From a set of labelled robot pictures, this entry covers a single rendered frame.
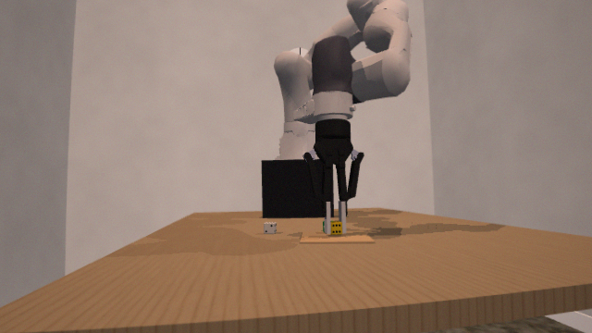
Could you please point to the white die with black pips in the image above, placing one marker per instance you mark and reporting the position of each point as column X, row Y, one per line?
column 270, row 227

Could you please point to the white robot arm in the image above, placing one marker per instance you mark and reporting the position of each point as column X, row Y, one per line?
column 327, row 69

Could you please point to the orange flat mat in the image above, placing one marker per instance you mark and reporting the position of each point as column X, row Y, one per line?
column 320, row 237

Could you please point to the yellow die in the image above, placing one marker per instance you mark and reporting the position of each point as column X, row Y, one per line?
column 336, row 228

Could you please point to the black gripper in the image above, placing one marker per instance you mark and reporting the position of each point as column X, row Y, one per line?
column 333, row 146

